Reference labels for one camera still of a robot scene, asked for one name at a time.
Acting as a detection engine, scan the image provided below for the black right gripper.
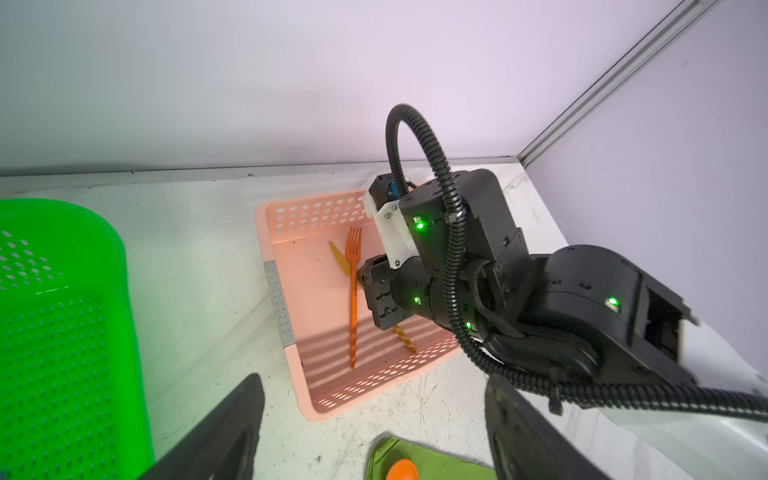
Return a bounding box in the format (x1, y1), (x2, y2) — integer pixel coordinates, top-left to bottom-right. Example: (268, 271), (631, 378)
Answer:
(357, 254), (434, 331)

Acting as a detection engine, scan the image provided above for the orange plastic fork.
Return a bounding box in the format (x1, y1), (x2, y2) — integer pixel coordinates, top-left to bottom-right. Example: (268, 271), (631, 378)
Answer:
(345, 227), (362, 369)

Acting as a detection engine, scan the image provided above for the black corrugated right cable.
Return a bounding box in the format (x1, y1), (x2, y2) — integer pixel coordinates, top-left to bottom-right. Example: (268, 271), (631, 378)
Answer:
(385, 103), (768, 421)

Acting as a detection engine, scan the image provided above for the orange plastic spoon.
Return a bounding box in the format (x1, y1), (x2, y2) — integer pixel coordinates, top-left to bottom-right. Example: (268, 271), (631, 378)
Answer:
(385, 459), (419, 480)

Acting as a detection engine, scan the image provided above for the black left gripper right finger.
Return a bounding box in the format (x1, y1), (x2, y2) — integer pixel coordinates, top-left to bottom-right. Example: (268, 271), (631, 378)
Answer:
(485, 375), (607, 480)

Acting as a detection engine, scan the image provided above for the bright green plastic basket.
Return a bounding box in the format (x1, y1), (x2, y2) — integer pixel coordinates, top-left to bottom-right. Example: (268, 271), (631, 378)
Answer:
(1, 199), (154, 479)

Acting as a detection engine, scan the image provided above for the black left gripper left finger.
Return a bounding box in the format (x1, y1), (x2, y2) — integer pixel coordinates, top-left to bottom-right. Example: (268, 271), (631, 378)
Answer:
(142, 373), (265, 479)

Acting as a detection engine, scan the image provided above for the pink perforated plastic basket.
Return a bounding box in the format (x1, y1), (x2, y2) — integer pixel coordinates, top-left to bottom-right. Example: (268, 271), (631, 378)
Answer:
(254, 188), (466, 423)

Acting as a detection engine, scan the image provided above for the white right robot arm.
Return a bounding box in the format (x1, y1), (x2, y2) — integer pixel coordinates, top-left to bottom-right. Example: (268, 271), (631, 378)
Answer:
(357, 170), (767, 421)

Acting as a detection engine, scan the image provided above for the aluminium frame post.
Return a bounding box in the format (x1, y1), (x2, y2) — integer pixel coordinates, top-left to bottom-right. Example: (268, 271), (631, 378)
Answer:
(517, 0), (717, 168)

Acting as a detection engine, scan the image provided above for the green paper napkin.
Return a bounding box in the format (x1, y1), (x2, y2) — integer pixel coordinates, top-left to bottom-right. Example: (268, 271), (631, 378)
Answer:
(364, 437), (496, 479)

